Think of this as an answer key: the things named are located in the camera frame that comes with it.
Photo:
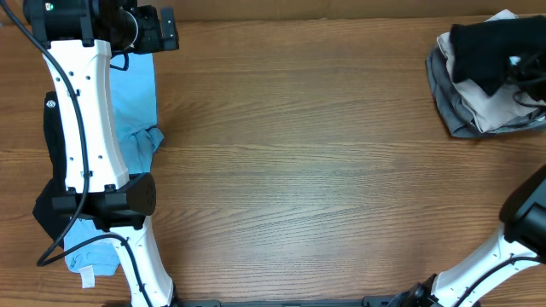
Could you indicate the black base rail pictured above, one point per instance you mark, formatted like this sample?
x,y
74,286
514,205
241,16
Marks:
x,y
367,301

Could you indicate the folded beige shorts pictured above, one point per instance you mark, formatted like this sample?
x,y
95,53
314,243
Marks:
x,y
490,112

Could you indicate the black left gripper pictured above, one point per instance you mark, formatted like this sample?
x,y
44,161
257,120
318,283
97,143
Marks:
x,y
153,43

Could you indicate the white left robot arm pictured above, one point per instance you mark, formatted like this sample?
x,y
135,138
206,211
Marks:
x,y
78,40

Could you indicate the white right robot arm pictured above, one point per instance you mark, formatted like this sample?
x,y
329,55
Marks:
x,y
518,242

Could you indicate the light blue printed t-shirt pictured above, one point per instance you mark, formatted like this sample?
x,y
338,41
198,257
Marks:
x,y
135,113

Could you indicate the black t-shirt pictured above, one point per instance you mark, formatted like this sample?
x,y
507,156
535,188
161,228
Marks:
x,y
482,50

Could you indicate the folded grey garment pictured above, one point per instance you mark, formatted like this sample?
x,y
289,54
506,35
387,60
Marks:
x,y
457,118

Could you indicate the black garment under blue shirt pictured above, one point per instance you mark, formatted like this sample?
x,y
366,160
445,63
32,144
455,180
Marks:
x,y
51,222

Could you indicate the brown cardboard back panel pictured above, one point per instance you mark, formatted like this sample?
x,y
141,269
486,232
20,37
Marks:
x,y
215,10

